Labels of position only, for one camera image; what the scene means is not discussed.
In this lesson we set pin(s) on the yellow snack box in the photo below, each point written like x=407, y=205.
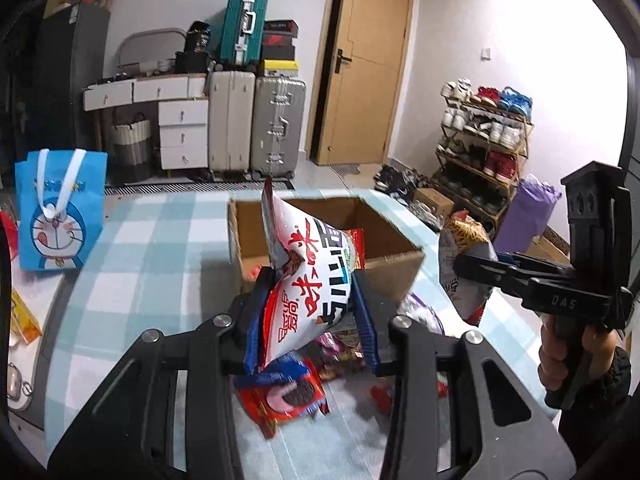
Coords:
x=23, y=325

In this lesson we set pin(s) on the white red noodle snack bag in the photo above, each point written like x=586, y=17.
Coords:
x=314, y=263

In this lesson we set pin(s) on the red triangular snack bag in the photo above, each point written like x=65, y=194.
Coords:
x=356, y=236

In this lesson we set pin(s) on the blue Doraemon tote bag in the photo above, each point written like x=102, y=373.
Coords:
x=60, y=202

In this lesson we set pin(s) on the stacked shoe boxes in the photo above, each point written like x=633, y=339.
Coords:
x=278, y=57

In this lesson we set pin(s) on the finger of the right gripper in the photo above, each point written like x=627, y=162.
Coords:
x=494, y=273

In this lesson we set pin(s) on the black refrigerator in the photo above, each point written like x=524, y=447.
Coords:
x=46, y=64

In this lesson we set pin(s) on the wooden door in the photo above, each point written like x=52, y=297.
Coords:
x=361, y=66

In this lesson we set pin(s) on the teal suitcase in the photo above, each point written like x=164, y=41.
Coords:
x=241, y=38

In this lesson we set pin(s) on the small cardboard box on floor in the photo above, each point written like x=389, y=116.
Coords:
x=440, y=204

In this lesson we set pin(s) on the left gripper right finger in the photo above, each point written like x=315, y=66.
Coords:
x=366, y=302

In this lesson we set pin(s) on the beige suitcase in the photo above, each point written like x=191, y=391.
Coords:
x=230, y=113

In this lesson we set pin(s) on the orange white snack bag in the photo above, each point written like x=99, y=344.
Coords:
x=463, y=246

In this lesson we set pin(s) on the purple bag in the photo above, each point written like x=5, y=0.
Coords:
x=527, y=215

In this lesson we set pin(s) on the shoe rack with shoes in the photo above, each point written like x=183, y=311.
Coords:
x=483, y=148

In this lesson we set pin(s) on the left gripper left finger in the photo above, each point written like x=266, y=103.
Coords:
x=253, y=319

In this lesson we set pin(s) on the woven laundry basket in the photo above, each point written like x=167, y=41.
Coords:
x=133, y=149

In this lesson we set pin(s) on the red Oreo packet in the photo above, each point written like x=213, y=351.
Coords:
x=288, y=388

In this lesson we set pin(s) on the white drawer desk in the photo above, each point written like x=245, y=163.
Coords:
x=182, y=113

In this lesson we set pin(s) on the red packet at left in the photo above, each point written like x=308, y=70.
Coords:
x=10, y=228

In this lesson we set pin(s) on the checkered blue tablecloth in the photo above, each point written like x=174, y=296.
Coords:
x=164, y=261

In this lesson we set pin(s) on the silver suitcase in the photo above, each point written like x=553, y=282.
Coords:
x=276, y=126

